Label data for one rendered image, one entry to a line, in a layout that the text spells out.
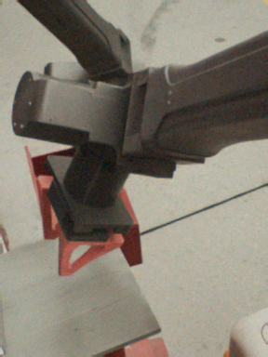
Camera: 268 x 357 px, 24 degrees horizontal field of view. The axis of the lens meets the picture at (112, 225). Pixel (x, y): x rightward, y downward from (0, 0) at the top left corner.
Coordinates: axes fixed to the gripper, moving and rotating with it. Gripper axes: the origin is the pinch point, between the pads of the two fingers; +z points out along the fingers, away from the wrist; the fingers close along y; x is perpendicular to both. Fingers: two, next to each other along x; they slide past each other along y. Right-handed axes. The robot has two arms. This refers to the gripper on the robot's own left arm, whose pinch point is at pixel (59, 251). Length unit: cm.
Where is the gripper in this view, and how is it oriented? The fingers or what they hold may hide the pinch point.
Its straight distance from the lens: 68.2
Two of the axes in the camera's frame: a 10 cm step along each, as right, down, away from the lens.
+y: 3.6, 7.0, -6.1
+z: -3.9, 7.1, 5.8
